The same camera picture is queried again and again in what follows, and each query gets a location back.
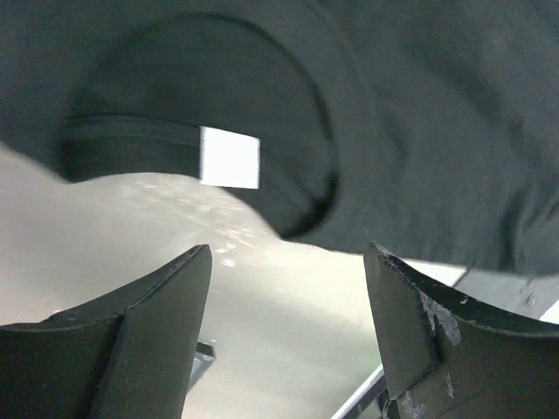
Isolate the black floral t-shirt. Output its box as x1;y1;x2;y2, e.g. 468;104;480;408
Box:
1;1;558;276

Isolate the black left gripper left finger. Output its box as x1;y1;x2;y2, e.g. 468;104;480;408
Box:
1;245;212;418

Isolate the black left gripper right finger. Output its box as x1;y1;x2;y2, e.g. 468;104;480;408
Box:
364;244;558;419

